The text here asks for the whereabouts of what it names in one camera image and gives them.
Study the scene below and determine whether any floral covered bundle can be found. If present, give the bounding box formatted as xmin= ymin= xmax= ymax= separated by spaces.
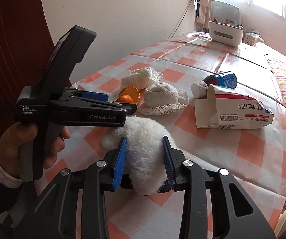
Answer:
xmin=243 ymin=29 xmax=265 ymax=46

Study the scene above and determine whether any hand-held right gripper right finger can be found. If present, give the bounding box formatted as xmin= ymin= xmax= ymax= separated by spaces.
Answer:
xmin=162 ymin=136 xmax=275 ymax=239

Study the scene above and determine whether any person's left forearm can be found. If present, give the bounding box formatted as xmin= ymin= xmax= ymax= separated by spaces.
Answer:
xmin=0 ymin=141 xmax=24 ymax=216

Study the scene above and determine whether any dark red wooden door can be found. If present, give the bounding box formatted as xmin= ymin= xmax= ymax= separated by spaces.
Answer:
xmin=0 ymin=0 xmax=58 ymax=140

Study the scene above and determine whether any thin wall cable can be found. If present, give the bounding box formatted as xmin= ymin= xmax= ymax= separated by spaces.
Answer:
xmin=170 ymin=0 xmax=198 ymax=38

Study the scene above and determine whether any person's left hand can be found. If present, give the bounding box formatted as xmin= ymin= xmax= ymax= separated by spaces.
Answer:
xmin=0 ymin=123 xmax=71 ymax=180

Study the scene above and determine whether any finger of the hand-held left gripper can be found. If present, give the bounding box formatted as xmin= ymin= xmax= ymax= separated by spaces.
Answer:
xmin=64 ymin=88 xmax=110 ymax=102
xmin=49 ymin=97 xmax=138 ymax=114

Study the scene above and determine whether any white plush toy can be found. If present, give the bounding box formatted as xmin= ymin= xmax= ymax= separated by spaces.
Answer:
xmin=100 ymin=116 xmax=179 ymax=197

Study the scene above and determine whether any cupped orange peel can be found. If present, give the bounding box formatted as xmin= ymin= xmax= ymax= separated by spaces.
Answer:
xmin=119 ymin=86 xmax=141 ymax=104

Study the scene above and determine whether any white floor appliance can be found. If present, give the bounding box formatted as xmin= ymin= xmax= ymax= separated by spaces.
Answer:
xmin=211 ymin=0 xmax=242 ymax=24

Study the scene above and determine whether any white lace sock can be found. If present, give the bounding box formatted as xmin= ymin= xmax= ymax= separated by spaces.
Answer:
xmin=137 ymin=84 xmax=189 ymax=115

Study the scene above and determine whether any beige curtain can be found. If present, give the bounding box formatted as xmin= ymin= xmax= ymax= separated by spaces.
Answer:
xmin=195 ymin=0 xmax=213 ymax=29

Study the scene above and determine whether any brown bottle with blue label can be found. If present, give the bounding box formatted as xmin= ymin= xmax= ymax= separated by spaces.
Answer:
xmin=191 ymin=71 xmax=238 ymax=97

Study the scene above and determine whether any white red medicine box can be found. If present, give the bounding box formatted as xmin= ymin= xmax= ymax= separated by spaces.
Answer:
xmin=195 ymin=84 xmax=275 ymax=130

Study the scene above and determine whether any orange white checkered tablecloth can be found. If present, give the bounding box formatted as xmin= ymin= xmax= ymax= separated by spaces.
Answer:
xmin=37 ymin=31 xmax=286 ymax=239

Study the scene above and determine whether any white desk organizer box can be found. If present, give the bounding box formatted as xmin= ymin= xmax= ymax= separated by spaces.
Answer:
xmin=208 ymin=17 xmax=244 ymax=46

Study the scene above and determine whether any small orange peel piece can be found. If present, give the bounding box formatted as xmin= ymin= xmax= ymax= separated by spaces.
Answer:
xmin=115 ymin=95 xmax=135 ymax=104

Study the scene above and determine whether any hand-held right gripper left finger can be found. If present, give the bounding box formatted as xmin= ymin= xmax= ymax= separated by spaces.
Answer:
xmin=13 ymin=136 xmax=128 ymax=239

